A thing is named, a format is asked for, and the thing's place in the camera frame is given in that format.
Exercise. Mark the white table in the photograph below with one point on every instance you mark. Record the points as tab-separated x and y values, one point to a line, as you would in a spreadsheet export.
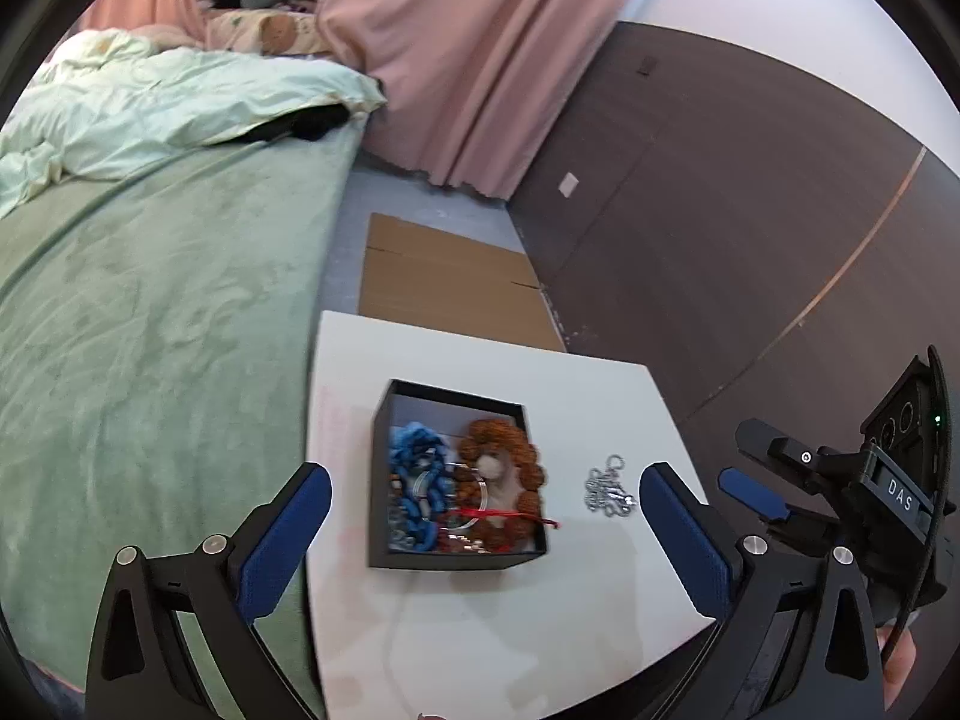
525	642

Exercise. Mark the floral pillow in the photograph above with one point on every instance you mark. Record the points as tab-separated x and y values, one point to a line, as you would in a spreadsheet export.
265	32

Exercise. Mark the pale green duvet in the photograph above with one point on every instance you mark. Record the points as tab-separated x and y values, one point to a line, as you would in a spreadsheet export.
109	103

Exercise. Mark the person's right hand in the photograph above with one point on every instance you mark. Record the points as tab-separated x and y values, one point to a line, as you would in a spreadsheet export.
898	667

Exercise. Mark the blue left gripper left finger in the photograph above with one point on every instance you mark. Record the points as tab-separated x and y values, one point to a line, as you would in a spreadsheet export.
271	542

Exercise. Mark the black garment on bed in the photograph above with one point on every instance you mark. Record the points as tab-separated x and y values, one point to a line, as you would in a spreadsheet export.
308	124

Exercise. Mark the silver chain keyring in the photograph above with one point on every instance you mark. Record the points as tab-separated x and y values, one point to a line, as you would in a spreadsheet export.
604	491

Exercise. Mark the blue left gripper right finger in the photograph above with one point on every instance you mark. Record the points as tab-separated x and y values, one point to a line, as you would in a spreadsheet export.
700	546

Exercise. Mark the white wall socket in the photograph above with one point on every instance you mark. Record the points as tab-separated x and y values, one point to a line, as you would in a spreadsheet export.
568	185

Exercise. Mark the flattened cardboard sheet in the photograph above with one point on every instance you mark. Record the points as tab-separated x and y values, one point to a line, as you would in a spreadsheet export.
433	279

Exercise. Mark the green bed cover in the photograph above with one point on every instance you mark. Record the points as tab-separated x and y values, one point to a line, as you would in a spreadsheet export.
157	340

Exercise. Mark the black jewelry box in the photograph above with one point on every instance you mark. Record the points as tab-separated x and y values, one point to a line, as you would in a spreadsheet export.
455	483

